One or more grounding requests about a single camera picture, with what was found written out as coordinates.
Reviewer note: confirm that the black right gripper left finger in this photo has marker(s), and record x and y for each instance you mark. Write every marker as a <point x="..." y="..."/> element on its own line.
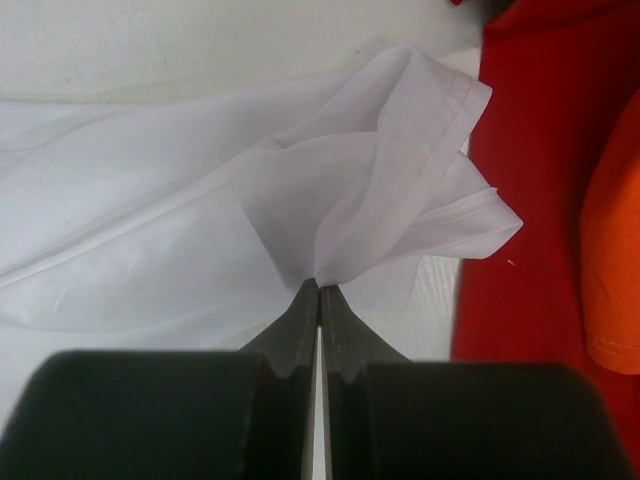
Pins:
<point x="289" y="341"/>

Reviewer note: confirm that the orange t shirt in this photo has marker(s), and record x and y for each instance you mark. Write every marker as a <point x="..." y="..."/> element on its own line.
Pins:
<point x="609" y="244"/>

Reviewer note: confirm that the white t shirt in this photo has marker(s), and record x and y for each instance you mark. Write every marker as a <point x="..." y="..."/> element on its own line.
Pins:
<point x="143" y="246"/>

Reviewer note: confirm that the red t shirt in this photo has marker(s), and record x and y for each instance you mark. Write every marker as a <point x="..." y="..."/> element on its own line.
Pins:
<point x="561" y="73"/>

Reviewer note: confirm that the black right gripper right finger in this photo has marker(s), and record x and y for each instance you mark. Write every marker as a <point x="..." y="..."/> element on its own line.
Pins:
<point x="349" y="344"/>

